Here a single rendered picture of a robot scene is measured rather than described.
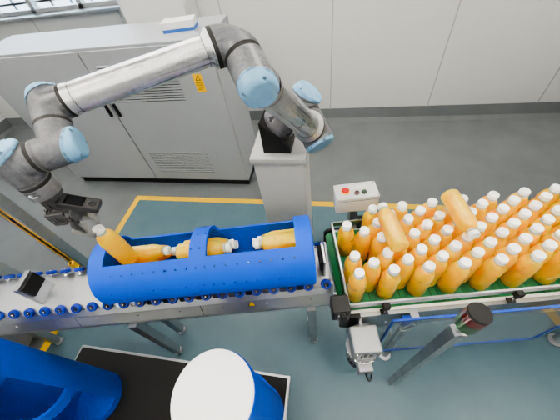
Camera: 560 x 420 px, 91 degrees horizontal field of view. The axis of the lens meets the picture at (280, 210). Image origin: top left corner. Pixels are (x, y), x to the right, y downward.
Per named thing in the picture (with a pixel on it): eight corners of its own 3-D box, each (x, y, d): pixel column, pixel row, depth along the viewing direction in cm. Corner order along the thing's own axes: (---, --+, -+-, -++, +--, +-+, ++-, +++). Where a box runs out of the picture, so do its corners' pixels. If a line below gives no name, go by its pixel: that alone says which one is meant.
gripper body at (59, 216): (67, 209, 94) (38, 185, 85) (91, 207, 93) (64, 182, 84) (57, 227, 89) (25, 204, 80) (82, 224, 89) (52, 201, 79)
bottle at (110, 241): (134, 247, 116) (107, 220, 101) (139, 257, 112) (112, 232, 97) (118, 257, 114) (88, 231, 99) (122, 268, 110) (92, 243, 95)
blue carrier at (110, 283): (137, 258, 139) (104, 223, 117) (309, 240, 133) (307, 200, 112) (117, 314, 120) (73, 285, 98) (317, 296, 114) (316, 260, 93)
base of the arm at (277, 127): (267, 103, 154) (278, 91, 147) (293, 123, 161) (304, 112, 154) (261, 123, 142) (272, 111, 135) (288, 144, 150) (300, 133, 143)
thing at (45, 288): (50, 284, 137) (24, 270, 125) (57, 283, 137) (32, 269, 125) (40, 304, 130) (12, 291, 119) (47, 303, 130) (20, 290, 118)
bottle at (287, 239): (307, 251, 109) (262, 255, 110) (306, 235, 113) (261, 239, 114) (307, 243, 103) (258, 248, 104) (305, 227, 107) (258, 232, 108)
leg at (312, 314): (309, 334, 195) (305, 302, 147) (317, 333, 194) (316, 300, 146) (310, 343, 191) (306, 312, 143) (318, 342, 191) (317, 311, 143)
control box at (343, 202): (332, 198, 141) (332, 184, 133) (371, 194, 140) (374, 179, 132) (336, 213, 135) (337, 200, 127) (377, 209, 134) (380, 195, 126)
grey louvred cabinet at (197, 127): (105, 155, 369) (12, 35, 258) (258, 155, 330) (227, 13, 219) (81, 183, 335) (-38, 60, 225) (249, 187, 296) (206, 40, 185)
